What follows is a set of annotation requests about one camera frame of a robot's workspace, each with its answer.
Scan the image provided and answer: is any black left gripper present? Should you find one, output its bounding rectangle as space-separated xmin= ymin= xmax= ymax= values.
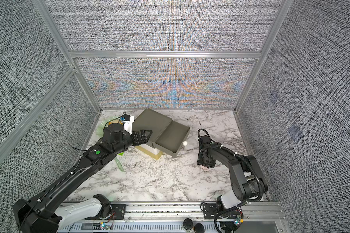
xmin=112 ymin=129 xmax=153 ymax=155

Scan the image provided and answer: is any grey three-drawer storage box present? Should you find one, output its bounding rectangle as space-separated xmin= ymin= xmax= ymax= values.
xmin=132 ymin=109 xmax=190 ymax=160

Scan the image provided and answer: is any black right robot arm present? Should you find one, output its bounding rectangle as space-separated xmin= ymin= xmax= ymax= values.
xmin=197 ymin=129 xmax=268 ymax=219

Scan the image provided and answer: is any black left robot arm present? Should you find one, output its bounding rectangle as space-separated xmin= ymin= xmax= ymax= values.
xmin=13 ymin=123 xmax=152 ymax=233

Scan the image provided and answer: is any green scalloped glass plate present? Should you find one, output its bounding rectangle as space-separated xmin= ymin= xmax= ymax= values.
xmin=96 ymin=116 xmax=122 ymax=140

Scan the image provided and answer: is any black round knob left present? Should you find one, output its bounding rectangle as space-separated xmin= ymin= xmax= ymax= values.
xmin=182 ymin=218 xmax=193 ymax=232

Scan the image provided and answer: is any black round knob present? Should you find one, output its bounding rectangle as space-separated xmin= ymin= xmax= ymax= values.
xmin=193 ymin=223 xmax=205 ymax=233
xmin=182 ymin=218 xmax=193 ymax=232

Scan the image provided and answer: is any black round knob right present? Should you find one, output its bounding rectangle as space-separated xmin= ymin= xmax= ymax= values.
xmin=193 ymin=223 xmax=205 ymax=233

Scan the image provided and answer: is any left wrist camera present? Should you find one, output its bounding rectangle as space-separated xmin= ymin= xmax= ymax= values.
xmin=121 ymin=113 xmax=135 ymax=134

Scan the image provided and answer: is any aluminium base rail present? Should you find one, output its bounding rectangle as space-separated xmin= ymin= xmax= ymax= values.
xmin=57 ymin=202 xmax=291 ymax=233

